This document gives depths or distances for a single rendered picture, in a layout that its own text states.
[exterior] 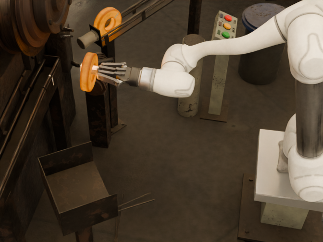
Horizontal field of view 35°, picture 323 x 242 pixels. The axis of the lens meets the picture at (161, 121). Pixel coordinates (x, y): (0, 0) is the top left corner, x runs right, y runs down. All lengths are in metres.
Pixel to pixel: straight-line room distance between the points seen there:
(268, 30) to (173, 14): 2.10
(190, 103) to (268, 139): 0.68
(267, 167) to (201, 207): 0.48
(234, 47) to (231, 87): 1.39
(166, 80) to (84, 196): 0.52
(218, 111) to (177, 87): 1.11
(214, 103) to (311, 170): 1.13
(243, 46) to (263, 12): 1.34
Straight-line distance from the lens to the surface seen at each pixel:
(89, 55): 1.99
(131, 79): 1.96
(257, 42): 1.82
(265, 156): 2.34
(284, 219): 2.55
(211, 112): 3.03
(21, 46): 1.89
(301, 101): 1.78
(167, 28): 3.70
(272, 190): 2.22
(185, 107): 2.96
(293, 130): 2.15
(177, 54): 2.04
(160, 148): 2.84
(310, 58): 1.58
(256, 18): 3.11
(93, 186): 1.93
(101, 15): 2.45
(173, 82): 1.93
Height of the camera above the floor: 2.14
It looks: 46 degrees down
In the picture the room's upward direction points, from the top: 2 degrees clockwise
